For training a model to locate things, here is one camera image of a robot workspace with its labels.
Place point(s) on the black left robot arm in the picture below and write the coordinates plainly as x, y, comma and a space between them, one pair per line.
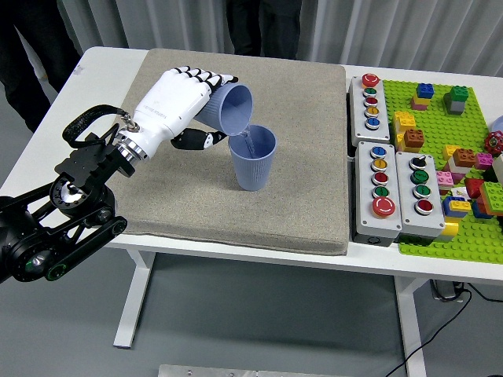
78, 188

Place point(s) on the blue toy brick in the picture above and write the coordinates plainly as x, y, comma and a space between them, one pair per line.
479, 212
426, 91
448, 208

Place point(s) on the pink toy brick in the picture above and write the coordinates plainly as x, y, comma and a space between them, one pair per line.
417, 106
445, 178

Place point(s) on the large green toy brick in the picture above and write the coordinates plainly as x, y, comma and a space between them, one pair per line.
493, 193

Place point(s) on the yellow round toy brick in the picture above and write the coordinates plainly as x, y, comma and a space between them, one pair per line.
451, 228

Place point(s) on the brown toy brick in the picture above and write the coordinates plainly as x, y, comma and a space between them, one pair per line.
464, 157
414, 138

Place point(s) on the red toy brick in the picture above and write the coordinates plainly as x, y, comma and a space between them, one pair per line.
474, 188

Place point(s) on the red valve handwheel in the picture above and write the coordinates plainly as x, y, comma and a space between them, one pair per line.
494, 142

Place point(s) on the light blue plate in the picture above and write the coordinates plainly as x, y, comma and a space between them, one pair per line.
498, 125

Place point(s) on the white table leg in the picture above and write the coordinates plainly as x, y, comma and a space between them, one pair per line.
133, 298
410, 326

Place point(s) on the green studded baseplate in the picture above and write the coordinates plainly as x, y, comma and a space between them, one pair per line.
436, 125

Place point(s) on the grey power adapter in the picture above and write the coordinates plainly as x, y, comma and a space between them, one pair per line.
444, 290

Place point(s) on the white printed toy tile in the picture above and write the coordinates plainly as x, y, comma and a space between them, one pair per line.
459, 192

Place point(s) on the white toy brick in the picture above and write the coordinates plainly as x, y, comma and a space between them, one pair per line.
460, 169

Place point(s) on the grey-white curtain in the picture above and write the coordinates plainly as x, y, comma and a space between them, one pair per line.
393, 31

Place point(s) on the grey toy brick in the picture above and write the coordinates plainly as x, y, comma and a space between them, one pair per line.
455, 107

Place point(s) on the blue ribbed plastic cup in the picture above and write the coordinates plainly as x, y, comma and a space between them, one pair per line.
253, 169
236, 110

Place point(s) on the grey five-button control box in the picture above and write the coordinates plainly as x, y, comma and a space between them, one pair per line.
363, 118
363, 184

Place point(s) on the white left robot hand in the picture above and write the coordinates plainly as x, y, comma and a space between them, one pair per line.
173, 102

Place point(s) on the white box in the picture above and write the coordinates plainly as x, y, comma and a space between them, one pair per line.
499, 169

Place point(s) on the grey selector switch control box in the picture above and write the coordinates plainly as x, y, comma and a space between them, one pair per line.
404, 188

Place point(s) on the grey-brown mat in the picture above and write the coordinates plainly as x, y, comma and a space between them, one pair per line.
275, 118

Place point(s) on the magenta toy brick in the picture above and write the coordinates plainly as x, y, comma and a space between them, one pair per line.
484, 161

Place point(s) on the orange toy brick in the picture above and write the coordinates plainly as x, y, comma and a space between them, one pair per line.
493, 210

